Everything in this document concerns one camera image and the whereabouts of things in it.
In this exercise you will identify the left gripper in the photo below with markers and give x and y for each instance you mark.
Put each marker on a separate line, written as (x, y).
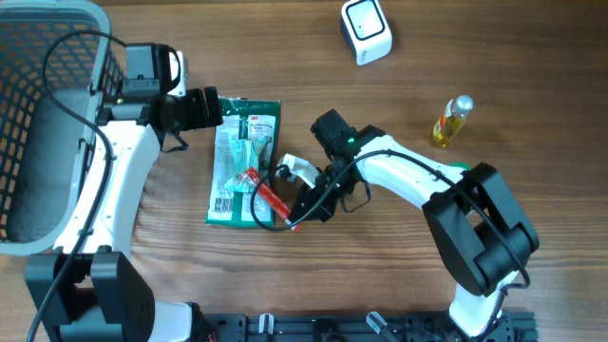
(199, 118)

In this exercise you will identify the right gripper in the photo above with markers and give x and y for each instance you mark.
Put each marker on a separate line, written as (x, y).
(313, 198)

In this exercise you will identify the light green wipes sachet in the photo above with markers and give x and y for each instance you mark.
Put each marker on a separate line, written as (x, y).
(245, 155)

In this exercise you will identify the green 3M gloves package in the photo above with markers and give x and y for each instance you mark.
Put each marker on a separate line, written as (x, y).
(243, 119)

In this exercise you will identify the red snack stick packet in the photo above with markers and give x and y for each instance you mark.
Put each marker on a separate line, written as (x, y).
(268, 194)

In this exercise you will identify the green lid white jar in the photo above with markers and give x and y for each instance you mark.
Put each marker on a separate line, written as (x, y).
(460, 165)

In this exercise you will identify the yellow liquid bottle silver cap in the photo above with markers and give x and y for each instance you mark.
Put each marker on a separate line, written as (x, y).
(452, 120)

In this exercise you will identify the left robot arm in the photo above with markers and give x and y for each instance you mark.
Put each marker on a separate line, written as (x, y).
(87, 289)

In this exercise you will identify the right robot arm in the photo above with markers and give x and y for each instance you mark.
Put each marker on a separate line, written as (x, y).
(483, 236)

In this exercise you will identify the white barcode scanner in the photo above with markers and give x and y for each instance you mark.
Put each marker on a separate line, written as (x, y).
(366, 31)

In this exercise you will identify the dark grey mesh basket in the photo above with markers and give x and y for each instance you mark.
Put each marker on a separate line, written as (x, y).
(52, 57)

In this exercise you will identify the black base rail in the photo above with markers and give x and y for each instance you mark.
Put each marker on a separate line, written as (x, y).
(409, 327)

